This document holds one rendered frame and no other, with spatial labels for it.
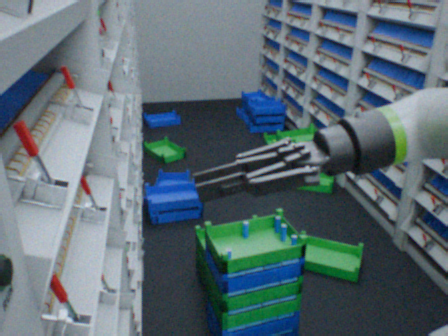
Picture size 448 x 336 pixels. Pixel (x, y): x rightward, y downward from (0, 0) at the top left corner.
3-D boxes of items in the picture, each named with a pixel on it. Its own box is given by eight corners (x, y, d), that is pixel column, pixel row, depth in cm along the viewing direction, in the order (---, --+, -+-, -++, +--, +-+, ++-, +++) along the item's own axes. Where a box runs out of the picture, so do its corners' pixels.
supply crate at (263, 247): (279, 225, 161) (280, 207, 158) (305, 256, 144) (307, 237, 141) (204, 240, 153) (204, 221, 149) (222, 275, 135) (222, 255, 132)
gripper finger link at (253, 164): (305, 145, 64) (303, 141, 65) (233, 159, 65) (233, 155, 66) (308, 168, 66) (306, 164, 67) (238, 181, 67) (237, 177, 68)
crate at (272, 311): (276, 275, 172) (277, 259, 168) (300, 310, 154) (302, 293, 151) (205, 292, 163) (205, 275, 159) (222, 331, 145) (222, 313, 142)
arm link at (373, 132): (363, 96, 67) (395, 114, 59) (367, 161, 72) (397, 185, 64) (327, 106, 67) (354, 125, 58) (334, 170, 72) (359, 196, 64)
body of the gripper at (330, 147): (359, 180, 63) (299, 197, 62) (335, 158, 70) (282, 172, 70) (355, 135, 60) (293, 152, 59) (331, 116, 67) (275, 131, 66)
